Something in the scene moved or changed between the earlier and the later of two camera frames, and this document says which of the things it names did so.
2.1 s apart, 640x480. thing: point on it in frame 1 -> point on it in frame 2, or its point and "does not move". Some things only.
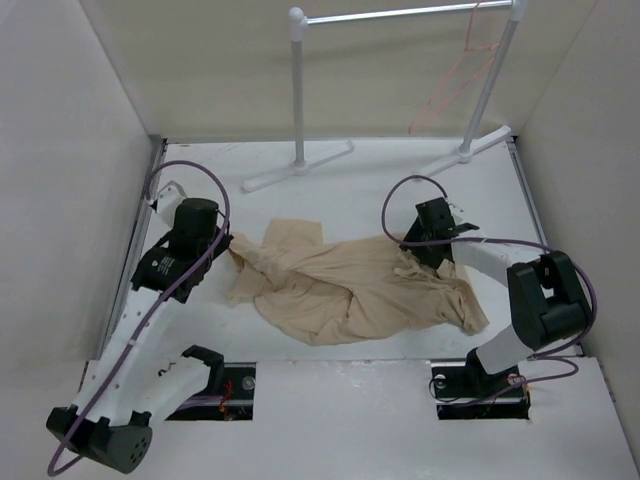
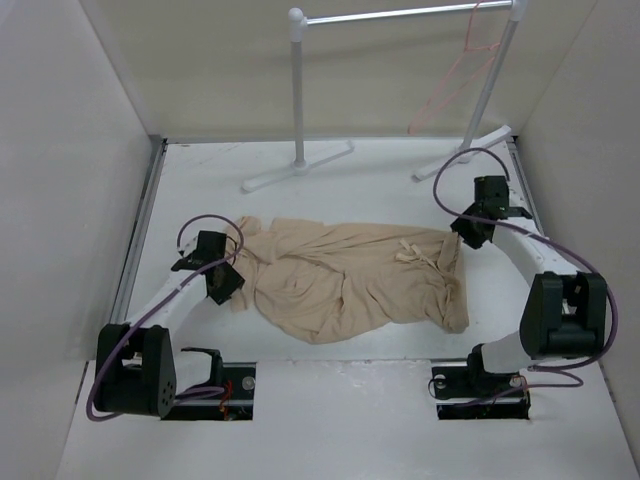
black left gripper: (224, 246) -> (233, 283)
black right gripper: (429, 259) -> (470, 238)
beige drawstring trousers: (299, 286) does not move
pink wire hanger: (490, 46) does not move
